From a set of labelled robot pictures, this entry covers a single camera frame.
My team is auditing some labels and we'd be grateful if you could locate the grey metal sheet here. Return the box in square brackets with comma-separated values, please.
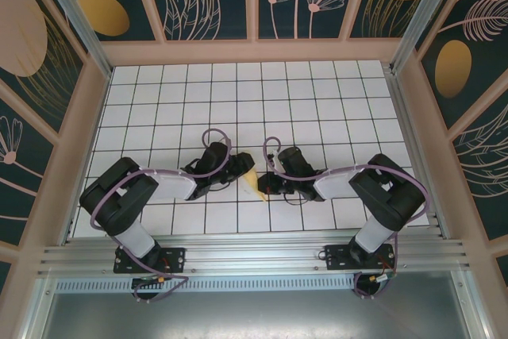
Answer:
[23, 271, 491, 339]

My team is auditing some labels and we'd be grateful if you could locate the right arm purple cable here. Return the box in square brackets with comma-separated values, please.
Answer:
[263, 136, 429, 300]

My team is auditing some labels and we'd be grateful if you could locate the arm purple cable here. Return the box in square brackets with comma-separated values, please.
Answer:
[263, 136, 429, 300]
[90, 128, 233, 304]

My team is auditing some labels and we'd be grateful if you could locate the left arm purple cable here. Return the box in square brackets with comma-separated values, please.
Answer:
[90, 128, 233, 304]

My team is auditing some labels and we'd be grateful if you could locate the aluminium mounting rail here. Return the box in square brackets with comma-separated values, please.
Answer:
[37, 235, 475, 276]

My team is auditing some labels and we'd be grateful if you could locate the slotted grey cable duct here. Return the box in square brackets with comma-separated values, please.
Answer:
[55, 275, 360, 293]

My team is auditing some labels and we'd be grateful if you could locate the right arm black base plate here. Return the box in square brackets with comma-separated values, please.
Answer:
[324, 244, 398, 272]

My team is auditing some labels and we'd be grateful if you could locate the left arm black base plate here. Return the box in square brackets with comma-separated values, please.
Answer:
[113, 246, 187, 275]

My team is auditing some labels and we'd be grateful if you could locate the aluminium side rail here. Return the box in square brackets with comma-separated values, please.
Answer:
[385, 67, 452, 241]

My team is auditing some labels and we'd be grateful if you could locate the aluminium frame post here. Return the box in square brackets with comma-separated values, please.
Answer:
[31, 0, 114, 79]
[390, 0, 464, 75]

